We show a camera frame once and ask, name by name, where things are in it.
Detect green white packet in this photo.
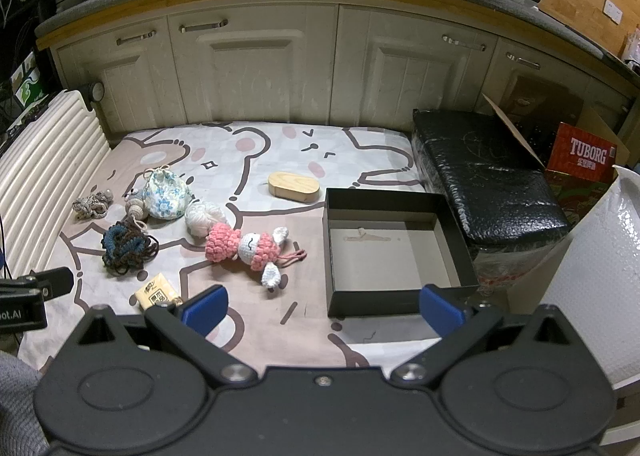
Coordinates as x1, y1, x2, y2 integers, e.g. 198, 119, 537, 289
11, 52, 47, 108

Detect small grey crochet animal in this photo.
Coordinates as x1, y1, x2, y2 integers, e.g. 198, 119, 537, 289
124, 188, 150, 222

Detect black cardboard box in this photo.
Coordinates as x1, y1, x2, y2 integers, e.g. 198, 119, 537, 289
324, 187, 480, 320

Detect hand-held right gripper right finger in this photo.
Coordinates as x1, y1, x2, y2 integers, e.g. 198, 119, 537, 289
390, 285, 583, 389

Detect red beer carton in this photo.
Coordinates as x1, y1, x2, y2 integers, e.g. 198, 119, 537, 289
545, 122, 618, 222

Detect white bubble wrap panel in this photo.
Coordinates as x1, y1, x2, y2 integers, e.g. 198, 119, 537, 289
510, 163, 640, 387

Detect oval wooden block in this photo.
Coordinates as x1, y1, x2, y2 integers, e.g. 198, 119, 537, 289
267, 172, 322, 207

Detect floral drawstring pouch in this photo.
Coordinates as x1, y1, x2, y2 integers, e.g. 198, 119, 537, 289
141, 167, 195, 221

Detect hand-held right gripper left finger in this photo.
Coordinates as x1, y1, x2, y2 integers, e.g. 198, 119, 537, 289
65, 285, 258, 389

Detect white yarn ball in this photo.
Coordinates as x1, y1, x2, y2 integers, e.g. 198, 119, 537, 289
185, 201, 230, 238

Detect dark blue brown crochet piece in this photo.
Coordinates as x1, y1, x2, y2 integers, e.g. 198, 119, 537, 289
101, 220, 160, 279

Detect metal cabinet handle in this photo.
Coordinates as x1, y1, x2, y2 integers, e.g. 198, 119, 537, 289
179, 20, 229, 34
116, 30, 157, 47
505, 52, 542, 70
442, 34, 487, 52

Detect yellow card packet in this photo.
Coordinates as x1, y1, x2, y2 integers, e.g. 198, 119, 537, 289
134, 273, 183, 311

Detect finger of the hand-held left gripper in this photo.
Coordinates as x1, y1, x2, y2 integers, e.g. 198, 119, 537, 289
0, 267, 74, 301

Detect cream cabinet door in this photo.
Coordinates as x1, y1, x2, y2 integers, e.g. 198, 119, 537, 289
54, 17, 175, 136
167, 3, 342, 128
337, 6, 501, 131
487, 38, 636, 137

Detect cartoon bear printed blanket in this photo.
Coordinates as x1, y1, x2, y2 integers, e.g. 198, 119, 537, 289
20, 121, 511, 372

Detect white ribbed board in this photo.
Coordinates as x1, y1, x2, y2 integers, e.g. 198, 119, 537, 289
0, 90, 108, 282

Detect black plastic-wrapped cushion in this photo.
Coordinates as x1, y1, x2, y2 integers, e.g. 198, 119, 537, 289
412, 108, 573, 297

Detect person's left forearm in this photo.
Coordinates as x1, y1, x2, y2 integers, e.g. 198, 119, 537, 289
0, 350, 47, 456

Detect pink crochet doll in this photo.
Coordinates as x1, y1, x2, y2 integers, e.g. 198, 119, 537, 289
205, 222, 307, 293

